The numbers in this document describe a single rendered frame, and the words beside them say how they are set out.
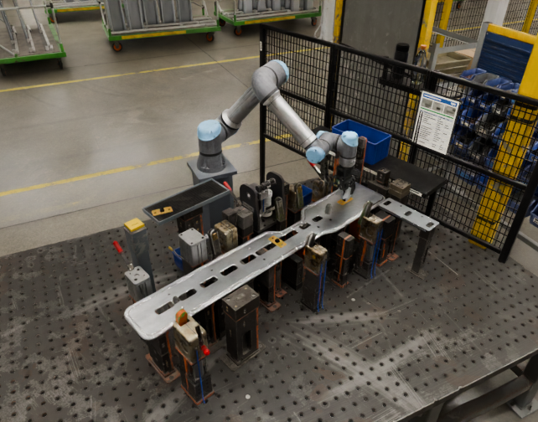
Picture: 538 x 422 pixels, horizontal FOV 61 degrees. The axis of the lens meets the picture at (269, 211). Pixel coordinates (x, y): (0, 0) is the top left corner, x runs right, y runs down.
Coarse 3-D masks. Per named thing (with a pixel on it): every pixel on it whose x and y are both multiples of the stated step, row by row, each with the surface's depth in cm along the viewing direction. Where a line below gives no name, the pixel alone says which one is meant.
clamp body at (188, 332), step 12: (192, 324) 156; (180, 336) 154; (192, 336) 152; (204, 336) 155; (180, 348) 160; (192, 348) 153; (180, 360) 166; (192, 360) 156; (180, 372) 171; (192, 372) 168; (204, 372) 168; (192, 384) 166; (204, 384) 169; (192, 396) 172; (204, 396) 172
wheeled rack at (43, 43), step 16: (48, 16) 798; (0, 32) 756; (16, 32) 744; (32, 32) 758; (48, 32) 759; (0, 48) 683; (16, 48) 672; (32, 48) 664; (48, 48) 673; (0, 64) 651
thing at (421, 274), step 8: (424, 232) 215; (432, 232) 216; (424, 240) 218; (416, 248) 223; (424, 248) 220; (416, 256) 225; (424, 256) 226; (416, 264) 227; (416, 272) 229; (424, 272) 231
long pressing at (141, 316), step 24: (360, 192) 237; (312, 216) 219; (336, 216) 219; (264, 240) 203; (288, 240) 204; (216, 264) 190; (240, 264) 191; (264, 264) 191; (168, 288) 179; (192, 288) 179; (216, 288) 179; (144, 312) 168; (168, 312) 169; (192, 312) 169; (144, 336) 160
